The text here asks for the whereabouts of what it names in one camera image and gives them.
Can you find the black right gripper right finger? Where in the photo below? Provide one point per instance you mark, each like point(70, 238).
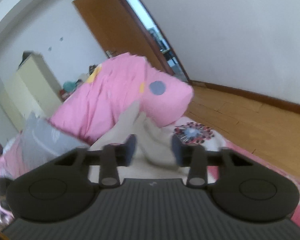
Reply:
point(238, 185)

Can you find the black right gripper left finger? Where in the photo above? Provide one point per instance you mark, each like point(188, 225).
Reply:
point(69, 184)

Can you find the beige garment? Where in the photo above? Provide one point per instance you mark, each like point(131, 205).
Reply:
point(153, 157)

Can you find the red floral fleece blanket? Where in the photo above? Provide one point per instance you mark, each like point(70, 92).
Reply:
point(40, 142)

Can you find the pink grey floral quilt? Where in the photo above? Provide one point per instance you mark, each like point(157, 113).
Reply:
point(93, 110)

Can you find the cream yellow cabinet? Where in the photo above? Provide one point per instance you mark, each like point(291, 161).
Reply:
point(32, 89)

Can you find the brown wooden door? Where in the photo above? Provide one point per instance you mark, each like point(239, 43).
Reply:
point(118, 30)

